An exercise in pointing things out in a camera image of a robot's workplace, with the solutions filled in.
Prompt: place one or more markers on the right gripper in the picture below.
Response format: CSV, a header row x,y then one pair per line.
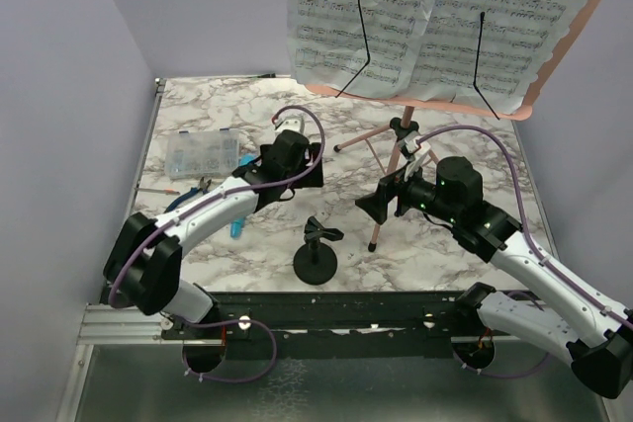
x,y
376,205

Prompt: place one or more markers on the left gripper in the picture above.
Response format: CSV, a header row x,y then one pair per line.
x,y
313,180

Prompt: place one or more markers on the black microphone desk stand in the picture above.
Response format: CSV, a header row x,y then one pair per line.
x,y
315,263

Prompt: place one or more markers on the pink perforated music stand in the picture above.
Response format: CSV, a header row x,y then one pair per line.
x,y
411,105

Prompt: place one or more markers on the blue toy recorder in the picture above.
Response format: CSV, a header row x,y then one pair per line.
x,y
237,225

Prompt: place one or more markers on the sheet music page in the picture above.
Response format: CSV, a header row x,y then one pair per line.
x,y
365,48
486,53

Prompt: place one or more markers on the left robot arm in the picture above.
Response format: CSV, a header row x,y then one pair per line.
x,y
144,266

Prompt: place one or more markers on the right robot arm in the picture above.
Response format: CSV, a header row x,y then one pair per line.
x,y
582,327

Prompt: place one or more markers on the clear plastic parts box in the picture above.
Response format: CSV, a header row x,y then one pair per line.
x,y
211,153

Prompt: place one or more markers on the red tipped thin rod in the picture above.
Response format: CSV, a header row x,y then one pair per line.
x,y
168,192

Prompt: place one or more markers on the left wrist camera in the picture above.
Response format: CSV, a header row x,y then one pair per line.
x,y
295,123

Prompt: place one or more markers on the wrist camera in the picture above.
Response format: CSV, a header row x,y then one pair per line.
x,y
416,152
295,123

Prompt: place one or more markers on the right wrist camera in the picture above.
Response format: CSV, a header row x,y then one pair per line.
x,y
416,152

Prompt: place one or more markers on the blue handled pliers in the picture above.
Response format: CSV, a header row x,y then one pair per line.
x,y
202,188

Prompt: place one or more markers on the aluminium rail bracket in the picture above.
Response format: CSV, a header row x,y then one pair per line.
x,y
102,325

